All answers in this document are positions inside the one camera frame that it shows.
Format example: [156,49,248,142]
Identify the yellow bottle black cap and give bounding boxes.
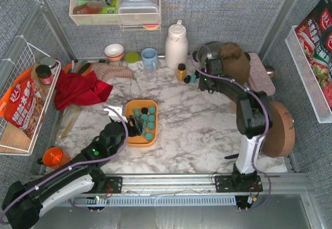
[176,63,187,82]

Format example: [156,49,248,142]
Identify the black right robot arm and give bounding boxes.
[199,58,272,190]

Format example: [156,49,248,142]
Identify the clear plastic food containers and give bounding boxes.
[117,0,159,24]

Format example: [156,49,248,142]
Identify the white thermos jug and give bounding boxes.
[165,20,188,69]

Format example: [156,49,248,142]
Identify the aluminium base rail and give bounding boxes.
[119,173,315,196]

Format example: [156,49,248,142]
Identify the green capsule number 3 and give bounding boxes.
[148,107,156,115]

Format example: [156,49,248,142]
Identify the steel pot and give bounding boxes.
[192,41,226,64]

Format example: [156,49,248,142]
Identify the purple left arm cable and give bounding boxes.
[0,107,129,224]

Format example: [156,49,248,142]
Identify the black coffee capsule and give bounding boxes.
[141,107,148,114]

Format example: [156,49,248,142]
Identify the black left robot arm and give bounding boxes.
[1,116,143,228]

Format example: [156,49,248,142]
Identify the orange round lid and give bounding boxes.
[41,147,70,169]

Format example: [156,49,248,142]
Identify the green lidded cup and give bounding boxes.
[125,52,144,71]

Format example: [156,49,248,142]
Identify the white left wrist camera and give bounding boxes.
[103,105,128,123]

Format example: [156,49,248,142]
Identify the pink ice cube tray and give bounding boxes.
[248,53,275,96]

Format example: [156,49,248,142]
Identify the green capsule with chinese text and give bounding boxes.
[141,114,148,121]

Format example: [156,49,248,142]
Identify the striped pink cloth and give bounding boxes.
[91,63,136,82]

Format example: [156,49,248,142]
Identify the orange snack bag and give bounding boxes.
[1,67,44,139]

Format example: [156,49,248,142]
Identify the white orange striped bowl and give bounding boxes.
[104,44,124,60]

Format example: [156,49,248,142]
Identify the cream wall rack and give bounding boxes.
[69,0,161,31]

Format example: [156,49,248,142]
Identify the blue mug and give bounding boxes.
[141,48,159,70]

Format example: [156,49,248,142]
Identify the red noodle package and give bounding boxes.
[295,0,331,107]

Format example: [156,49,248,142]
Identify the red cloth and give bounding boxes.
[53,70,113,111]

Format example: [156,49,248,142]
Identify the red jam jar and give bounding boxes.
[35,65,53,85]

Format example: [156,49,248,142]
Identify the green capsule late added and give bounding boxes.
[145,133,153,141]

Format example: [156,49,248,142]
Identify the brown cloth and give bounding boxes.
[218,42,251,84]

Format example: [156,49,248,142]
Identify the white side wall rack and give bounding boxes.
[285,25,331,124]

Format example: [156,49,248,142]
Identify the round wooden board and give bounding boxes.
[262,101,295,158]

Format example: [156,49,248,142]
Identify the white wire wall basket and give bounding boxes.
[1,36,61,155]

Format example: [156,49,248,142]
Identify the orange plastic storage basket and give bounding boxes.
[124,99,158,148]

